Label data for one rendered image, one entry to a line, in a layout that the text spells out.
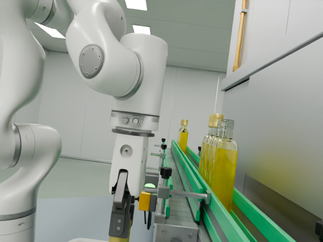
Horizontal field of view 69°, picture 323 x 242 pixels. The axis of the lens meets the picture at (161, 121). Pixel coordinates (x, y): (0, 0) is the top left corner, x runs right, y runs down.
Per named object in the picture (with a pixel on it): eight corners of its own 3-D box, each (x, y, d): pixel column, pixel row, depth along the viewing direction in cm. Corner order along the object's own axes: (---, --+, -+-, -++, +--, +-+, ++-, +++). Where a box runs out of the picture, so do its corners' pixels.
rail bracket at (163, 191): (207, 230, 52) (214, 175, 52) (132, 221, 52) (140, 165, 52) (204, 224, 55) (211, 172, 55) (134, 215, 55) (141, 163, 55)
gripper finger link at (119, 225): (130, 203, 36) (124, 247, 36) (133, 197, 39) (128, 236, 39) (109, 200, 36) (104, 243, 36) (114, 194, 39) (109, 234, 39)
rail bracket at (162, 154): (163, 173, 112) (167, 145, 112) (148, 171, 112) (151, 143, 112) (163, 171, 116) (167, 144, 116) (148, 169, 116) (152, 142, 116)
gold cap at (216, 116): (223, 128, 72) (225, 114, 72) (212, 127, 72) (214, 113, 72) (220, 128, 76) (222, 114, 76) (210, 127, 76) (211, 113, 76)
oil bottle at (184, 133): (185, 157, 173) (190, 119, 173) (177, 156, 173) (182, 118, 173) (184, 156, 178) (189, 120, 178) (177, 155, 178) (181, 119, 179)
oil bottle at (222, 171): (229, 223, 59) (240, 139, 59) (207, 220, 59) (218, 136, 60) (224, 214, 65) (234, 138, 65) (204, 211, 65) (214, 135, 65)
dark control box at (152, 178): (156, 193, 121) (158, 176, 121) (141, 190, 121) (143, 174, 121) (156, 188, 129) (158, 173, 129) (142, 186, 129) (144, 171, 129)
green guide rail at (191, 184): (199, 221, 57) (203, 188, 57) (195, 221, 57) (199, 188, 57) (171, 147, 232) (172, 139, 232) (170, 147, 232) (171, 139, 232)
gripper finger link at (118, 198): (121, 190, 33) (121, 216, 35) (132, 155, 39) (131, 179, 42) (112, 188, 33) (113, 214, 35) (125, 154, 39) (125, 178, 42)
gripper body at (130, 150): (153, 129, 36) (143, 202, 36) (156, 128, 46) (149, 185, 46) (105, 123, 36) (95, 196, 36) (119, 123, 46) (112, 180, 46)
